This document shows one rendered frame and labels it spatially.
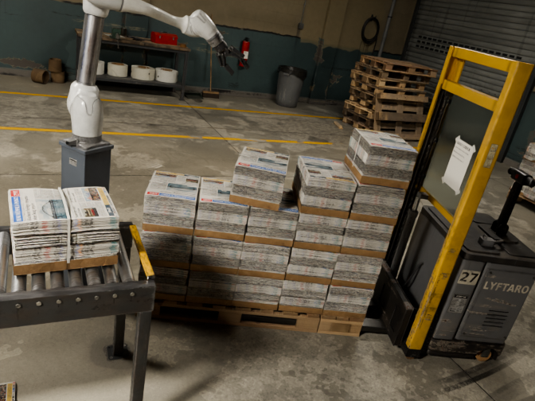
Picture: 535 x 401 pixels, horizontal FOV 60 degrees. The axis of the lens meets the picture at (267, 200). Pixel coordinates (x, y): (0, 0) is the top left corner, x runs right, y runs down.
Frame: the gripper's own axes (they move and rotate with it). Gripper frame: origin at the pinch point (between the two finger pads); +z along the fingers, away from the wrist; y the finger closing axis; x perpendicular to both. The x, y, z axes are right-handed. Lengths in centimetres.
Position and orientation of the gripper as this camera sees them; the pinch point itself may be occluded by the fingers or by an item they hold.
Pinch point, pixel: (239, 69)
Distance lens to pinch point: 291.5
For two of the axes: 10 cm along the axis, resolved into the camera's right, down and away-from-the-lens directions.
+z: 5.8, 6.1, 5.4
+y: 7.2, -0.6, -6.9
